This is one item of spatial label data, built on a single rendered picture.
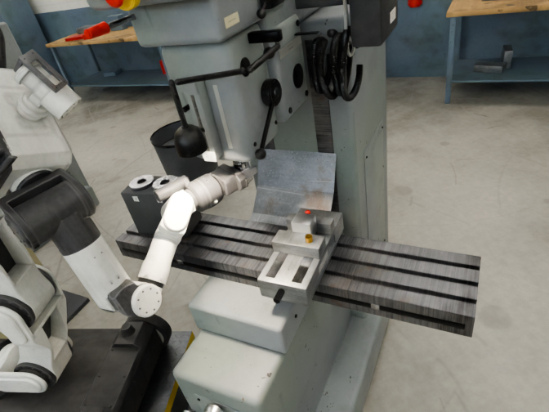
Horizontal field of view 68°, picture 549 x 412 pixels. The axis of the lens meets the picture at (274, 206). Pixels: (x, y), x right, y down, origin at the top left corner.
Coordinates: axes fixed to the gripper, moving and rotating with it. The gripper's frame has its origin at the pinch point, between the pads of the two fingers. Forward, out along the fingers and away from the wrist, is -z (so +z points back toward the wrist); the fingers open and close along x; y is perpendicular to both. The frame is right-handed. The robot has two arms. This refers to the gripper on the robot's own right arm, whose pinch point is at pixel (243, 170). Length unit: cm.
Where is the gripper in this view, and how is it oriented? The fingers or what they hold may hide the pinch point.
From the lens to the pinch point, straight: 122.6
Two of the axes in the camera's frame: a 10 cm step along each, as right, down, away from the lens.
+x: -6.6, -3.3, 6.7
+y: 1.6, 8.1, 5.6
